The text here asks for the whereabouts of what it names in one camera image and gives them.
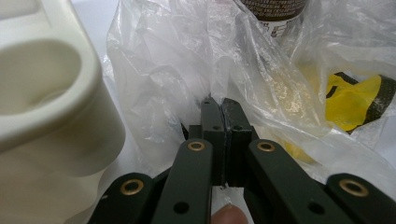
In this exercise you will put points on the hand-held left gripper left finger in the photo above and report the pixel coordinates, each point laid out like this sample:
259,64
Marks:
214,124

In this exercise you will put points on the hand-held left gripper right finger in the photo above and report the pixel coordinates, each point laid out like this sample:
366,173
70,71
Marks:
236,130

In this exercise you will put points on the clear smiley-face plastic bag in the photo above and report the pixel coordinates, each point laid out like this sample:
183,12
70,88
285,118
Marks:
155,62

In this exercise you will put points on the white plastic bin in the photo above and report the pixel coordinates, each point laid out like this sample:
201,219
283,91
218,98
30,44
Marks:
46,140

